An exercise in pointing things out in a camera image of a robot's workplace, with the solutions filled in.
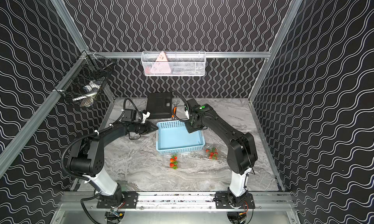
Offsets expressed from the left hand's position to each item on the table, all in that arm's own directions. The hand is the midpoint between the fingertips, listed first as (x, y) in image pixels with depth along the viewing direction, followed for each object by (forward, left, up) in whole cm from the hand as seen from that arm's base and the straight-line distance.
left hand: (156, 126), depth 91 cm
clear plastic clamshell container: (-12, -42, -11) cm, 45 cm away
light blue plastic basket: (-1, -10, -10) cm, 14 cm away
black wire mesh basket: (+18, +49, +15) cm, 54 cm away
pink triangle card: (+29, -1, +25) cm, 38 cm away
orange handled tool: (+18, -8, -10) cm, 22 cm away
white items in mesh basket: (-1, +32, +21) cm, 39 cm away
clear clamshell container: (-16, -17, -11) cm, 26 cm away
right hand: (-1, -22, +2) cm, 22 cm away
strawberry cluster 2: (-11, -36, -10) cm, 39 cm away
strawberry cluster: (-17, -13, -8) cm, 23 cm away
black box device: (+22, +3, -5) cm, 23 cm away
